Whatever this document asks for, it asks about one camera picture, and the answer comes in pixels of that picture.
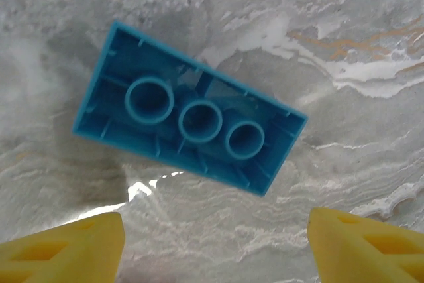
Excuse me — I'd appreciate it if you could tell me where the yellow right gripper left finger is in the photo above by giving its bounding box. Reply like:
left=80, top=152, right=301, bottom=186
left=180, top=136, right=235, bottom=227
left=0, top=211, right=125, bottom=283

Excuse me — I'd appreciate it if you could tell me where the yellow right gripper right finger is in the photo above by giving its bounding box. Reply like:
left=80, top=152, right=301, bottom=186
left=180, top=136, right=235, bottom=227
left=307, top=207, right=424, bottom=283

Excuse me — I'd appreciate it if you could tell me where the blue long lego brick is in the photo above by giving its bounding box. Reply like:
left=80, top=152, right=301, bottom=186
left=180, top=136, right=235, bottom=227
left=72, top=20, right=309, bottom=197

